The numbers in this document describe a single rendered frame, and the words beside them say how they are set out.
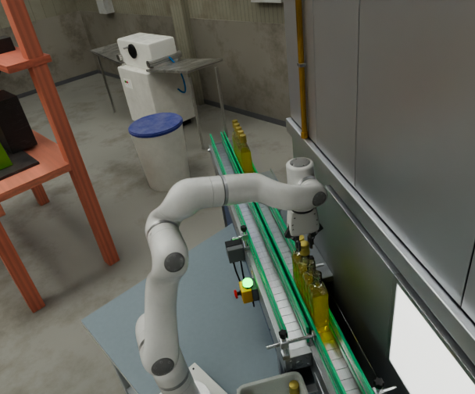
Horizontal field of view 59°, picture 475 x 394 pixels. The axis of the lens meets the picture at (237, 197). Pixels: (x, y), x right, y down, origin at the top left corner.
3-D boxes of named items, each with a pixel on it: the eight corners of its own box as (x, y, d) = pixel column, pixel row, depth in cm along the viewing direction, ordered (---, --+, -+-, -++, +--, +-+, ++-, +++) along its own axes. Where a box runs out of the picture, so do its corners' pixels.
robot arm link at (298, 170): (321, 202, 130) (306, 188, 138) (320, 164, 123) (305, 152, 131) (297, 209, 128) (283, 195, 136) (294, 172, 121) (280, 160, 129)
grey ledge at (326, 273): (333, 292, 175) (333, 272, 169) (313, 297, 174) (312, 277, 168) (272, 184, 255) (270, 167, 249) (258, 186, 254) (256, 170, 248)
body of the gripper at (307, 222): (312, 195, 138) (314, 221, 144) (283, 201, 137) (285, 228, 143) (321, 206, 132) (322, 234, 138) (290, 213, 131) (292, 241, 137)
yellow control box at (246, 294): (259, 301, 181) (257, 288, 177) (242, 305, 180) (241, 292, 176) (255, 289, 187) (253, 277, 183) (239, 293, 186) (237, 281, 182)
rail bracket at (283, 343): (317, 352, 140) (316, 327, 134) (269, 364, 139) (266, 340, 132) (314, 345, 143) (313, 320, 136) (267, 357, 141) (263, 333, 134)
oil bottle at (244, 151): (254, 180, 242) (248, 135, 227) (244, 181, 242) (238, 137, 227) (251, 175, 247) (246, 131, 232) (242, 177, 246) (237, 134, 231)
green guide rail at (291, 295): (309, 342, 144) (308, 327, 140) (307, 342, 144) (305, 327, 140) (223, 141, 291) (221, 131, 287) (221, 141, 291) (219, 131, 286)
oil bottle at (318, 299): (329, 331, 147) (329, 288, 136) (314, 334, 147) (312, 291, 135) (323, 319, 152) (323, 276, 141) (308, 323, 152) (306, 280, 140)
